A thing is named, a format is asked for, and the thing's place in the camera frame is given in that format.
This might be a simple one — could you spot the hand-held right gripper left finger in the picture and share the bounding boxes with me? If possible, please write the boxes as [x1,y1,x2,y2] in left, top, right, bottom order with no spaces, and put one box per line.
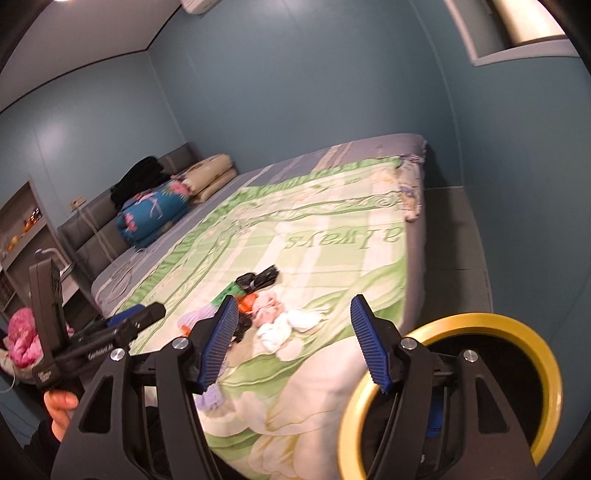
[51,295,241,480]

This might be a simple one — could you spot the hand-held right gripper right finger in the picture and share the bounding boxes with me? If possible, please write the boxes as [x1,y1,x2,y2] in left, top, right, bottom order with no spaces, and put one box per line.
[350,294,539,480]

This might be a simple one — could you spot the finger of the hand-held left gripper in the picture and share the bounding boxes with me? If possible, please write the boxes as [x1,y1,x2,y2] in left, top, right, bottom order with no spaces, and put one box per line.
[104,323,139,349]
[105,302,167,329]

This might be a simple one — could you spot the yellow-rimmed black bin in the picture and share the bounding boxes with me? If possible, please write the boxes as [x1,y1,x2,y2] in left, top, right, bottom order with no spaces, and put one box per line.
[339,313,564,480]

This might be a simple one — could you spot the person's left hand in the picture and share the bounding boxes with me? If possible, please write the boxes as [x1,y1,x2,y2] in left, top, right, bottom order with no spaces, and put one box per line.
[44,389,80,441]

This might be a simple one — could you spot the purple sock roll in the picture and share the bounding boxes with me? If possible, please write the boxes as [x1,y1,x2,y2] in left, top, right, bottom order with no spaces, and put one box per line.
[179,308,218,332]

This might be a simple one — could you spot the pink quilt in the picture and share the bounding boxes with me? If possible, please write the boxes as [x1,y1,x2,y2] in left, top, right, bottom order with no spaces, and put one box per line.
[6,307,75,370]

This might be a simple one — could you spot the white desk lamp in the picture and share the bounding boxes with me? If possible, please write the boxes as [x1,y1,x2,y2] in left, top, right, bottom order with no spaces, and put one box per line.
[36,248,75,278]

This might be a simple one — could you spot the green crumpled wrapper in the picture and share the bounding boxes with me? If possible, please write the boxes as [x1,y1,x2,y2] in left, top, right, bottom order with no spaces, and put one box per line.
[211,284,245,308]

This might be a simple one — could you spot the purple crumpled paper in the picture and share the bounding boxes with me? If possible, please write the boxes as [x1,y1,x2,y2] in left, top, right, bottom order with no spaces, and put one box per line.
[194,383,223,412]

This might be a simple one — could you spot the white sock roll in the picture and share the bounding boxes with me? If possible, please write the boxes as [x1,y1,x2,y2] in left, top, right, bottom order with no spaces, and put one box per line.
[256,323,293,354]

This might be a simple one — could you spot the pink sock roll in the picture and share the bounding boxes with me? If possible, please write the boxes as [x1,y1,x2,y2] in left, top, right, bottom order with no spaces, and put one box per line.
[253,293,288,326]

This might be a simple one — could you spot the white crumpled paper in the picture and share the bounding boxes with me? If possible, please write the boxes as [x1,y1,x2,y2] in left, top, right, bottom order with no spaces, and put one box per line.
[286,308,320,333]

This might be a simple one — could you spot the green printed blanket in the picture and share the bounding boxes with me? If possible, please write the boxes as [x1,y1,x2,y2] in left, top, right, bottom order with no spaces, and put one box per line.
[113,157,423,467]

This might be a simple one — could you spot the grey padded headboard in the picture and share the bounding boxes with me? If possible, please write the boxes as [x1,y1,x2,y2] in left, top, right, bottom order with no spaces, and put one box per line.
[56,143,195,289]

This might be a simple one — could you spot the blue floral folded quilt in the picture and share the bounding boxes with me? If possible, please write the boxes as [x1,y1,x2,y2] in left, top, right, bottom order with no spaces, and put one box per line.
[115,180,191,250]

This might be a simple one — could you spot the grey shelf unit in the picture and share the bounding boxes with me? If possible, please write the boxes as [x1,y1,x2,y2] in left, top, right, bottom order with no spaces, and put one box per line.
[0,180,61,319]

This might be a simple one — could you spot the black clothes pile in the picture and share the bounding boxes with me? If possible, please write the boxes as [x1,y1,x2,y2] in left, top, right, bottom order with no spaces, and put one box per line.
[110,157,172,208]

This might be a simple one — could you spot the floral cloth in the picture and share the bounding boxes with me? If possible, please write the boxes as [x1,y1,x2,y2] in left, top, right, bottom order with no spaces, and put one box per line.
[396,151,426,223]

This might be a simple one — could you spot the beige pillows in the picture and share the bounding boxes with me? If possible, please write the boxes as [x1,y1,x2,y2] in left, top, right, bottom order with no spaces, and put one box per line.
[178,154,238,204]

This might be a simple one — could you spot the bed with grey sheet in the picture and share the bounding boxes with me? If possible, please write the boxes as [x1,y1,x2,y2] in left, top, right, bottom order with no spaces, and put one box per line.
[90,134,428,326]

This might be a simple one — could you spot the window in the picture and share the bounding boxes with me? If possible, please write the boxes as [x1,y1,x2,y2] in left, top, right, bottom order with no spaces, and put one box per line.
[443,0,583,66]

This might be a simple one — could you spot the white cable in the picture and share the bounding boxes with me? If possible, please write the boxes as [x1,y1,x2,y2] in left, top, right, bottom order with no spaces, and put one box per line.
[76,205,144,303]

